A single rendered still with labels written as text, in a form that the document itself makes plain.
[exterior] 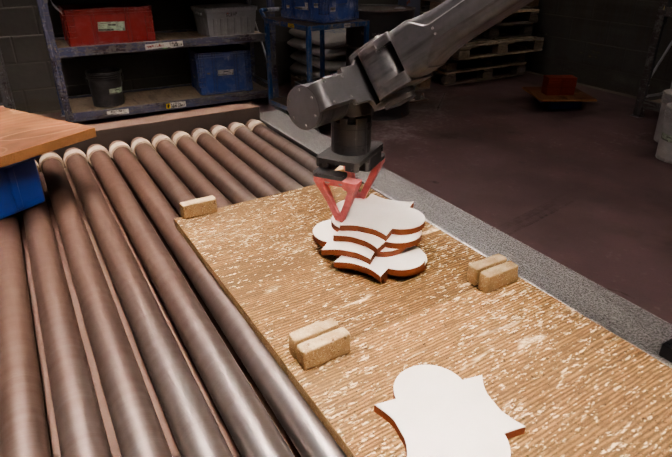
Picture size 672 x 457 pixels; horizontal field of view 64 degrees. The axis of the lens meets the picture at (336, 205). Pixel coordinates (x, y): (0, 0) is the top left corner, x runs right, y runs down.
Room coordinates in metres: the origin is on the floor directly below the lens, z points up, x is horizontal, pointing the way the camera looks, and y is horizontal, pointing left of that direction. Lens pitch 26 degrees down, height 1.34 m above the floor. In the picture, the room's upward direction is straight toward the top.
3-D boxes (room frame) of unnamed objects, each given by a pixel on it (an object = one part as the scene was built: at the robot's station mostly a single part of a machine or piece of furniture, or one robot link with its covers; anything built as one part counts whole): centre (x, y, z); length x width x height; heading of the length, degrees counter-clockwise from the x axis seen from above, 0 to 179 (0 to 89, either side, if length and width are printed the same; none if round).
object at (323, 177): (0.71, -0.01, 1.03); 0.07 x 0.07 x 0.09; 65
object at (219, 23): (5.03, 0.99, 0.76); 0.50 x 0.36 x 0.24; 125
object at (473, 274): (0.62, -0.20, 0.95); 0.06 x 0.02 x 0.03; 122
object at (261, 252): (0.71, 0.01, 0.93); 0.41 x 0.35 x 0.02; 32
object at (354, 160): (0.73, -0.02, 1.10); 0.10 x 0.07 x 0.07; 155
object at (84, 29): (4.59, 1.86, 0.78); 0.66 x 0.45 x 0.28; 119
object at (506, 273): (0.60, -0.21, 0.95); 0.06 x 0.02 x 0.03; 122
